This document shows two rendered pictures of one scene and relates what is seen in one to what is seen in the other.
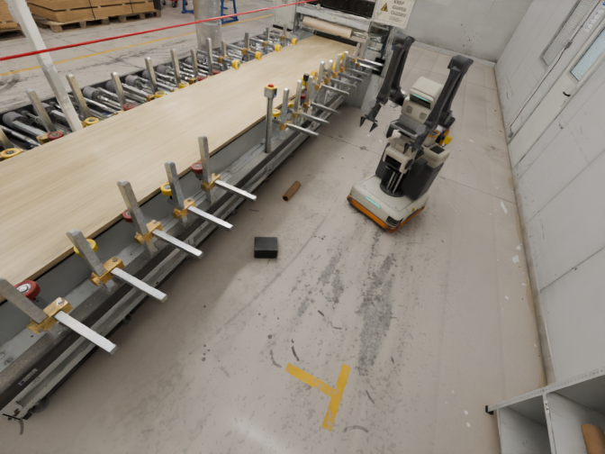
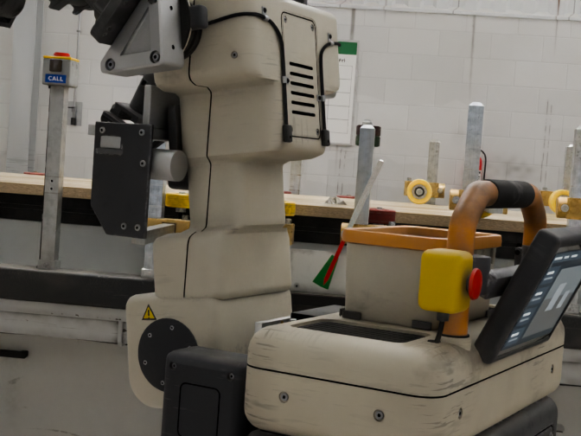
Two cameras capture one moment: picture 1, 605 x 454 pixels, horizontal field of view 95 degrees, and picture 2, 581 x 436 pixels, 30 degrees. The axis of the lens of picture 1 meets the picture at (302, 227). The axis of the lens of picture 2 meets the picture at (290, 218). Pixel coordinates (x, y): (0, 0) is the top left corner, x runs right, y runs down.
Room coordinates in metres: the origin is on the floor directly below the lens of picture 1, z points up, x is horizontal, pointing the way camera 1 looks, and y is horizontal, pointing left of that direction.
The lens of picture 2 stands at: (2.11, -2.32, 1.01)
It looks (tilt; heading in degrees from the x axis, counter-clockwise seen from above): 3 degrees down; 80
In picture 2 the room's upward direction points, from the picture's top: 4 degrees clockwise
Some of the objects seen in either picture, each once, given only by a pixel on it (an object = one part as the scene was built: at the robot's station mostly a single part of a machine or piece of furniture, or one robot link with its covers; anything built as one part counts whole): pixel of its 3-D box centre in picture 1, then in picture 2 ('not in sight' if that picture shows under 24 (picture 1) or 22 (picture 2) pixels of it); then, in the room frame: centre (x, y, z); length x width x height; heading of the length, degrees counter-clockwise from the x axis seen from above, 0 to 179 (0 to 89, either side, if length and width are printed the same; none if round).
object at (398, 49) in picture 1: (391, 71); not in sight; (2.24, -0.39, 1.40); 0.11 x 0.06 x 0.43; 51
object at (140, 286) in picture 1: (126, 277); not in sight; (0.60, 0.74, 0.80); 0.43 x 0.03 x 0.04; 73
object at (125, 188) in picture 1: (139, 221); not in sight; (0.82, 0.77, 0.94); 0.04 x 0.04 x 0.48; 73
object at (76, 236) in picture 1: (97, 267); not in sight; (0.58, 0.84, 0.86); 0.04 x 0.04 x 0.48; 73
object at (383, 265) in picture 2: (423, 134); (422, 273); (2.55, -0.92, 0.87); 0.23 x 0.15 x 0.11; 51
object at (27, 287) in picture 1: (31, 295); not in sight; (0.41, 1.00, 0.85); 0.08 x 0.08 x 0.11
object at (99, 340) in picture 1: (72, 323); not in sight; (0.36, 0.81, 0.81); 0.43 x 0.03 x 0.04; 73
